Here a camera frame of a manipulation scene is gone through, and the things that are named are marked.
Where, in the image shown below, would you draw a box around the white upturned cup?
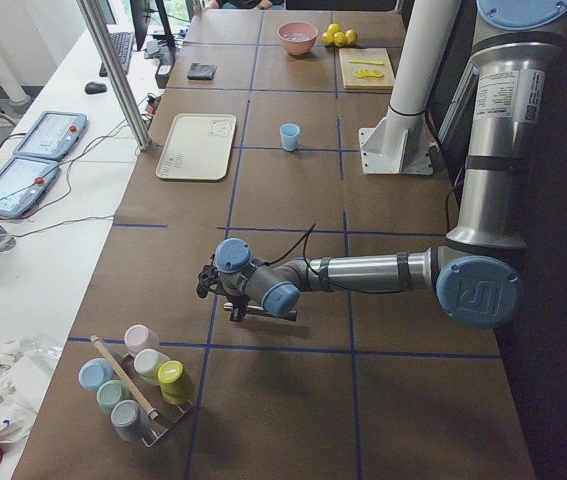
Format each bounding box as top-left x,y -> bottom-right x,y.
134,348 -> 170,386

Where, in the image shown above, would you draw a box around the cream bear serving tray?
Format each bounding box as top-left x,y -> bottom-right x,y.
155,113 -> 237,181

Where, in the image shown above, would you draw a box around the pink upturned cup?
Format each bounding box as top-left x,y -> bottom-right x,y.
124,324 -> 160,357

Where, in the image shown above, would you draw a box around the yellow-green upturned cup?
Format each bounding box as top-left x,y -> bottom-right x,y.
157,360 -> 194,405

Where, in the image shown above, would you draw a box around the blue upturned cup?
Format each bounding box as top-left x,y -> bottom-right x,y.
78,358 -> 115,391

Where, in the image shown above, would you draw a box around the pink bowl of ice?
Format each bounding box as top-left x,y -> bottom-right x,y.
278,22 -> 318,56

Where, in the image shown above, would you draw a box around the whole lemon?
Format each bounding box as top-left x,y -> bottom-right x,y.
345,29 -> 358,46
321,23 -> 346,48

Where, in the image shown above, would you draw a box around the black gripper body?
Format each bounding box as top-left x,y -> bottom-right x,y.
196,255 -> 250,303

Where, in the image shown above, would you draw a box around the mint green upturned cup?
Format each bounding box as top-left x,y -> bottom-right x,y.
96,379 -> 132,414

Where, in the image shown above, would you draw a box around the light blue plastic cup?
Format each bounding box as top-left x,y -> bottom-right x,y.
279,123 -> 301,152

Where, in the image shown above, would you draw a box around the black keyboard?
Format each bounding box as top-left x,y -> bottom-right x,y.
109,32 -> 135,74

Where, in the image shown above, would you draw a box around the wooden rack handle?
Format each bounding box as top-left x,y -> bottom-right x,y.
90,335 -> 159,421

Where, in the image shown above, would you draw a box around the steel muddler black tip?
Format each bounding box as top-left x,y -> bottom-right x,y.
223,302 -> 297,322

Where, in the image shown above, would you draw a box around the upper teach pendant tablet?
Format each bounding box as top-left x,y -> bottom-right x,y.
14,111 -> 88,162

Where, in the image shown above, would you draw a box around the lemon slices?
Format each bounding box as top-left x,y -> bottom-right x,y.
354,69 -> 384,79

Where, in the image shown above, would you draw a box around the aluminium frame post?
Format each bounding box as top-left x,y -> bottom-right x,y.
77,0 -> 151,151

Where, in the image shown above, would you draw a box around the teach pendant tablet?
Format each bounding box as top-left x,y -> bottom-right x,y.
14,111 -> 88,162
0,155 -> 59,219

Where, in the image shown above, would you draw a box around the grey upturned cup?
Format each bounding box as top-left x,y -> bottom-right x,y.
110,399 -> 151,442

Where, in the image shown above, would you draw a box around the black computer mouse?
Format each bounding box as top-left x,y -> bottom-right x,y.
84,81 -> 107,95

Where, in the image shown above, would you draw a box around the wooden cutting board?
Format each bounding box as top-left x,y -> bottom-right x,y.
339,48 -> 395,91

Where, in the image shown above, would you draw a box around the lower teach pendant tablet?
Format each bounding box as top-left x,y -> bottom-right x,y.
0,155 -> 59,219

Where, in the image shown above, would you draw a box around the folded grey cloth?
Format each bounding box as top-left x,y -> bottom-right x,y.
187,62 -> 217,81

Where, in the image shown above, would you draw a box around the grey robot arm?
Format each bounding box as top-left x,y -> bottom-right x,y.
196,1 -> 567,329

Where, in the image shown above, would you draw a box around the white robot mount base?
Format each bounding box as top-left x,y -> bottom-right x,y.
359,0 -> 461,175

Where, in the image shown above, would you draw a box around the white wire cup rack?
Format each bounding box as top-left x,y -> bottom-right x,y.
103,339 -> 195,448

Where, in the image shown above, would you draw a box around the yellow plastic knife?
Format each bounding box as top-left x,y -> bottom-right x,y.
348,59 -> 385,66

